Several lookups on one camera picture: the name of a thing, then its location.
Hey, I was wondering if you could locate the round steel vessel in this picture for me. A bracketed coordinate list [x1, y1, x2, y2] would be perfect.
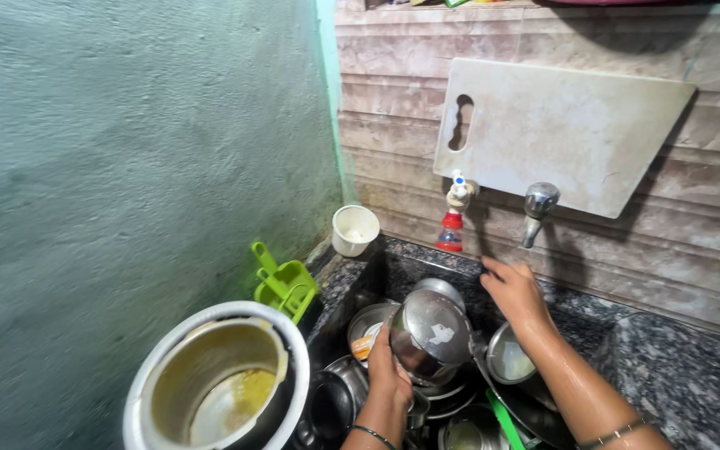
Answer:
[294, 355, 370, 450]

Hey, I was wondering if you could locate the steel plate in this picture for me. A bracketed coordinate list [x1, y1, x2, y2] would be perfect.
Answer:
[411, 277, 467, 313]

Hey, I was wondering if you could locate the white cutting board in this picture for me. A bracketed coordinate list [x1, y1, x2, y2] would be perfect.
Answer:
[432, 57, 698, 220]

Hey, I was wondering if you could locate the green handled utensil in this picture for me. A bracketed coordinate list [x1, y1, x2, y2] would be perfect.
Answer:
[485, 389, 526, 450]

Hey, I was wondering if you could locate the stack of steel plates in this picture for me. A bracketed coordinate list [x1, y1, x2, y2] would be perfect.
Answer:
[413, 369, 480, 421]

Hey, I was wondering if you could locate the green plastic holder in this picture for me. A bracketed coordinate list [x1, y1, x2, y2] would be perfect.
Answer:
[250, 241, 321, 326]

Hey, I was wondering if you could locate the person's right hand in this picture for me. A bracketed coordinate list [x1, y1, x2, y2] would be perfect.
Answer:
[479, 255, 555, 328]

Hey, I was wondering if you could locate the steel wok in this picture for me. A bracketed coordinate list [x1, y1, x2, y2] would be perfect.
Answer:
[469, 337, 576, 450]

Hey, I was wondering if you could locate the large aluminium cooking pot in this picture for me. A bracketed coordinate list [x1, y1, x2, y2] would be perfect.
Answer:
[122, 300, 311, 450]

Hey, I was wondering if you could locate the small steel bowl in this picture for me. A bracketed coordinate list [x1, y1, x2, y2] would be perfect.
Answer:
[485, 322, 539, 385]

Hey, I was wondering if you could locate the steel glass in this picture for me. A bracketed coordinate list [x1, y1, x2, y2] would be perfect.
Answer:
[438, 404, 511, 450]

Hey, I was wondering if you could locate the steel bowl with orange scrubber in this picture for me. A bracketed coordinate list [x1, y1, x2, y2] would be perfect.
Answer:
[346, 302, 401, 370]

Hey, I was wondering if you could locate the steel pot with white sticker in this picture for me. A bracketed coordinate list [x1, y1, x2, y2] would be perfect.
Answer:
[388, 290, 475, 387]

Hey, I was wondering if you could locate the chrome tap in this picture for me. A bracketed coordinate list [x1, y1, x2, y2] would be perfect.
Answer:
[521, 182, 561, 250]

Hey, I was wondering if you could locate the person's left hand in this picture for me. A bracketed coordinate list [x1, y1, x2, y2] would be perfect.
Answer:
[367, 325, 414, 415]

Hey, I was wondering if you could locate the thin metal bangle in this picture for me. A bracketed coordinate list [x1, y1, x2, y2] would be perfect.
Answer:
[575, 417, 651, 450]

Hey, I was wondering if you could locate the dark bangle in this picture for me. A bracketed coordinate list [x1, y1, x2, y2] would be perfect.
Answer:
[346, 424, 400, 450]

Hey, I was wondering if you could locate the white plastic cup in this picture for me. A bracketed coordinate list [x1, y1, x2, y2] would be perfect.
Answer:
[332, 205, 381, 258]

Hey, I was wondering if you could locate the white tap with red filter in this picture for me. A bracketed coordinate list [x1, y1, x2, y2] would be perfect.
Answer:
[434, 169, 480, 253]

